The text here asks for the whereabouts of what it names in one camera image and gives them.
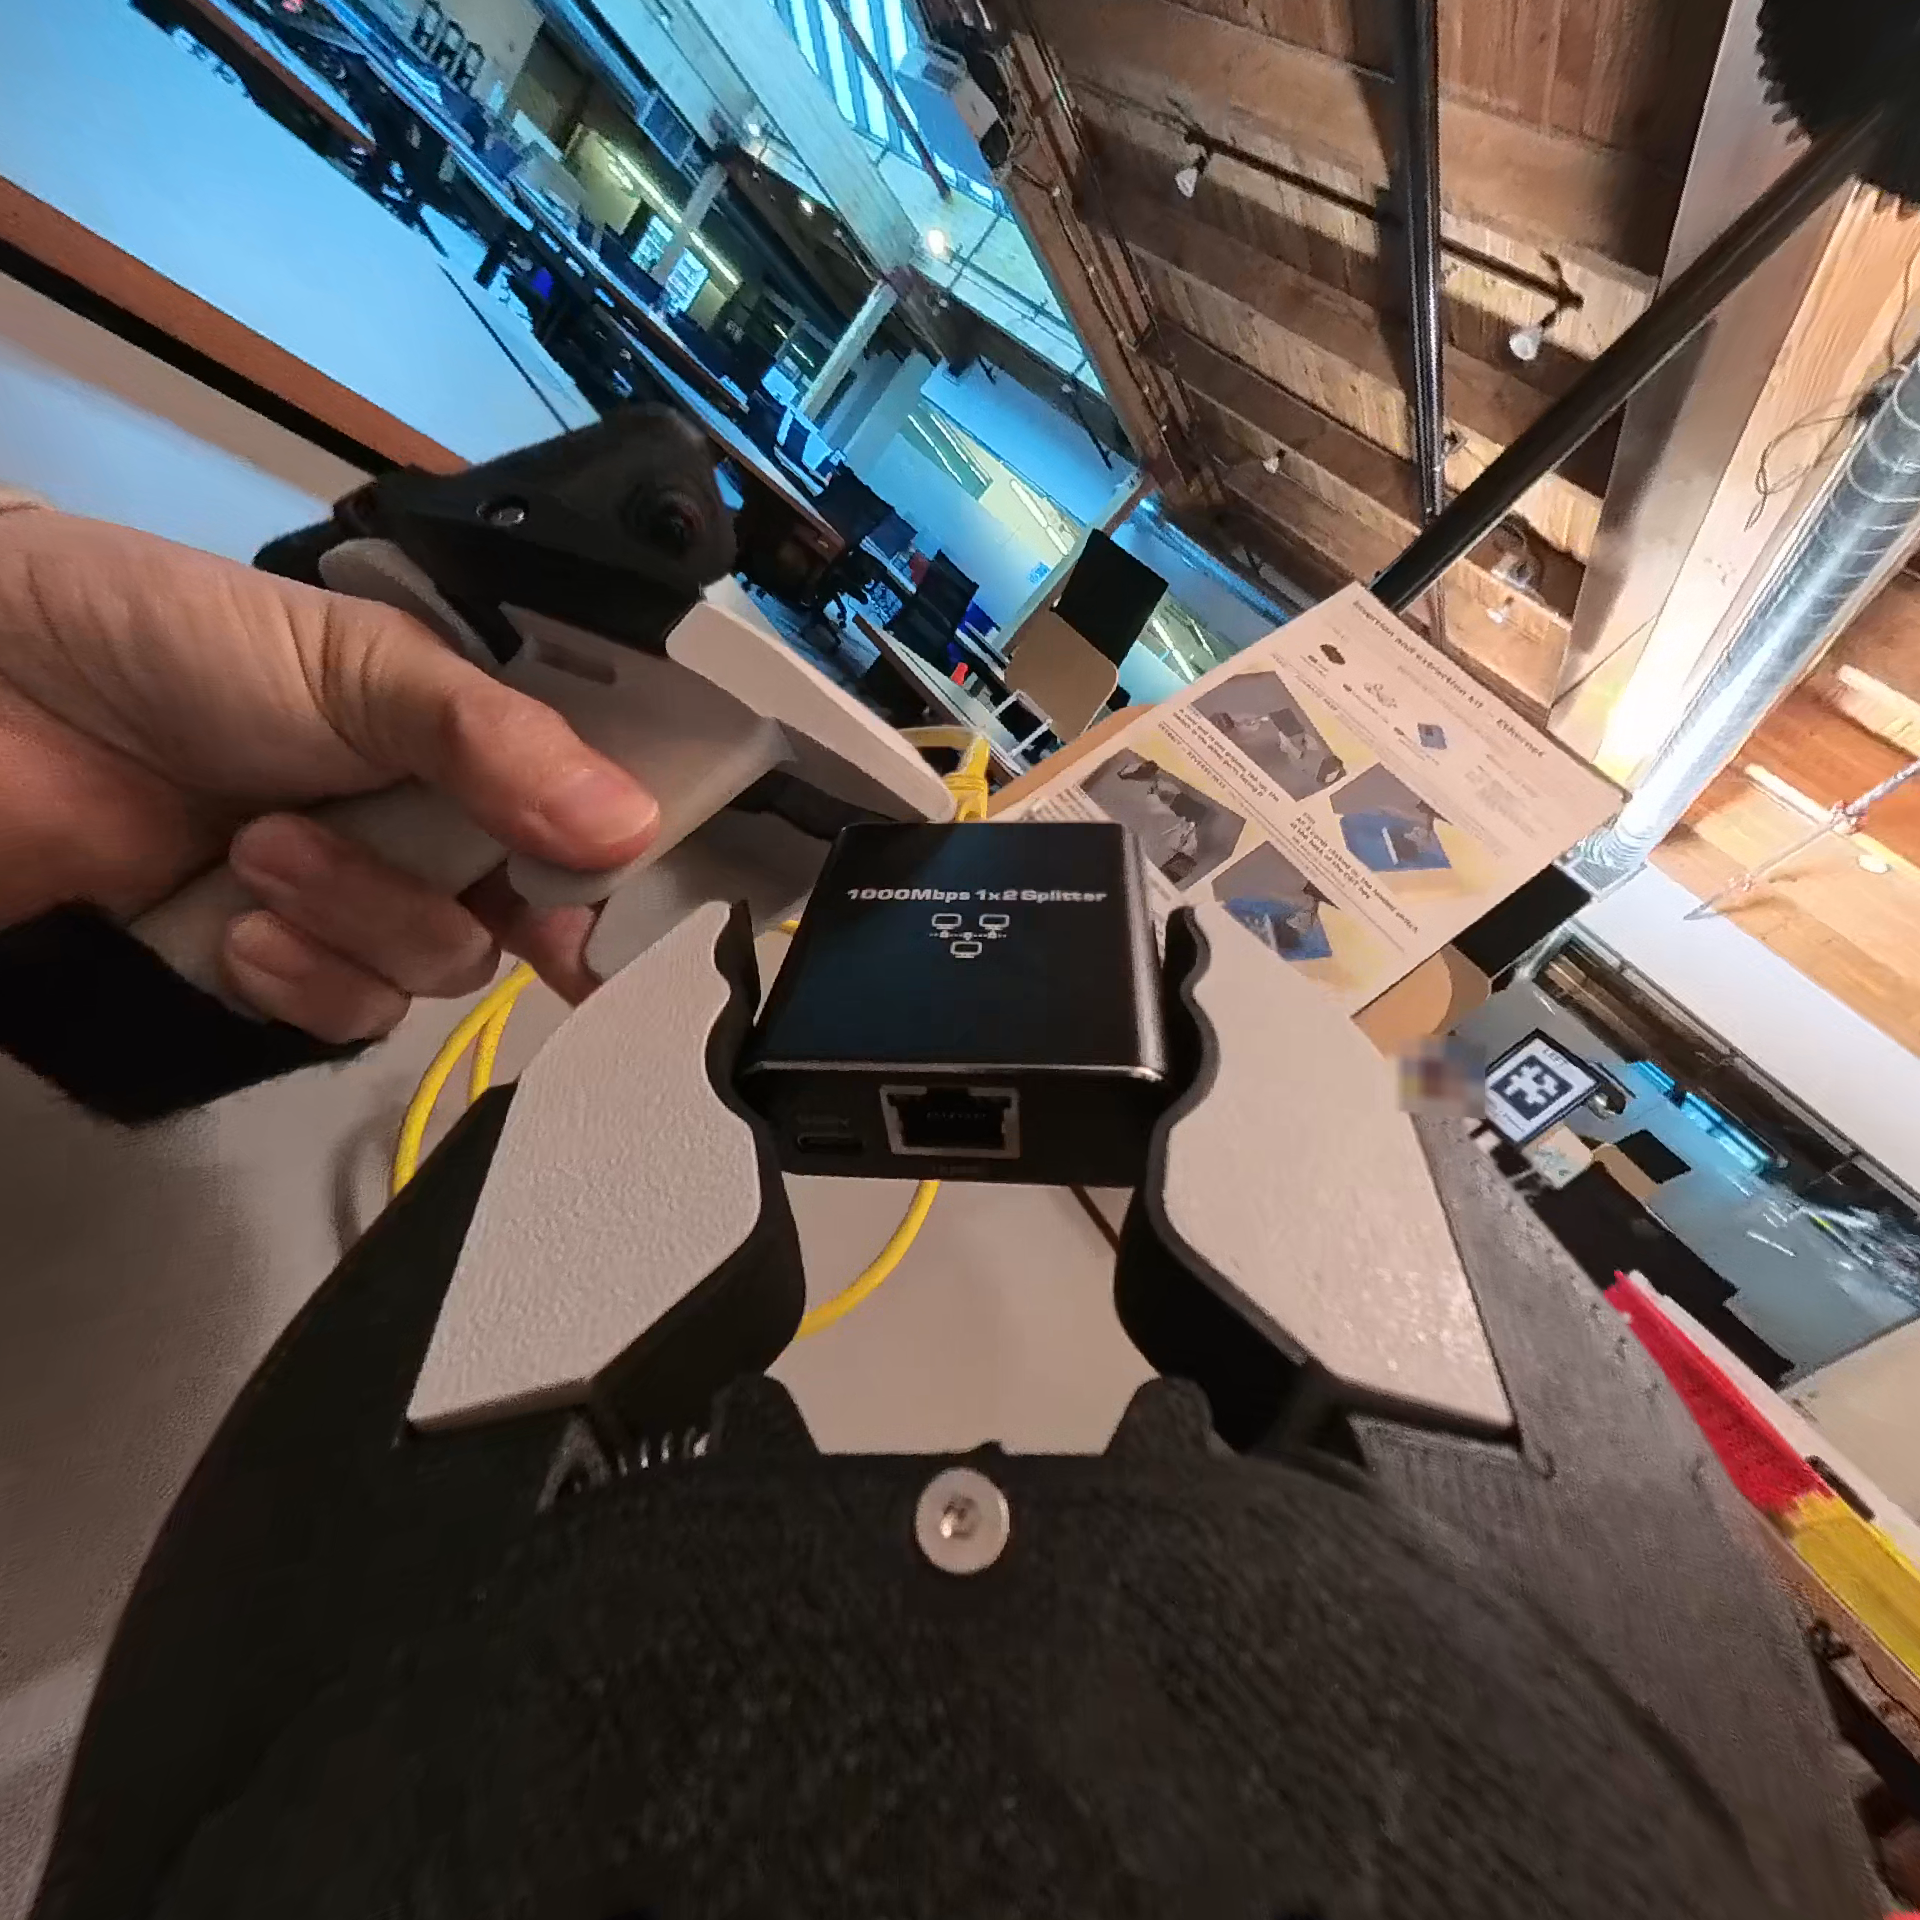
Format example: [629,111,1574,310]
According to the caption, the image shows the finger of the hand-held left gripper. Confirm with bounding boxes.
[579,585,962,984]

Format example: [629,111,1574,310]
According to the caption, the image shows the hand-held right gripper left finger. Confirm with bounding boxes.
[407,907,806,1437]

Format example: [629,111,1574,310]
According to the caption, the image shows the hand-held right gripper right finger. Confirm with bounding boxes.
[1117,910,1518,1457]

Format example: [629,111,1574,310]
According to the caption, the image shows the yellow ethernet cable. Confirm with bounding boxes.
[391,729,998,1345]

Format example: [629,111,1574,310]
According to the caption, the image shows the black ethernet splitter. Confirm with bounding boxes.
[742,821,1173,1183]

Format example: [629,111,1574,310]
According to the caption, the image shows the person's left hand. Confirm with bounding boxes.
[0,512,662,1047]

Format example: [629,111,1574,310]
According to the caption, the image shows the small screen with square marker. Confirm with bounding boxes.
[1486,1037,1607,1143]

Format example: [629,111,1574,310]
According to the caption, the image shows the black monitor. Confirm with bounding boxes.
[1051,535,1173,663]

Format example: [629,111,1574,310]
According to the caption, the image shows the printed instruction sheet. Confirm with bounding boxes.
[1005,585,1623,1009]

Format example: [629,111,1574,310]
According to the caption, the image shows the red plastic bin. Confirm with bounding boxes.
[1607,1277,1833,1518]

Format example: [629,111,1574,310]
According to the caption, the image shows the yellow plastic bin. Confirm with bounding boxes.
[1785,1487,1920,1683]

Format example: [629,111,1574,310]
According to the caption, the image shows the silver ventilation duct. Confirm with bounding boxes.
[1621,362,1920,874]

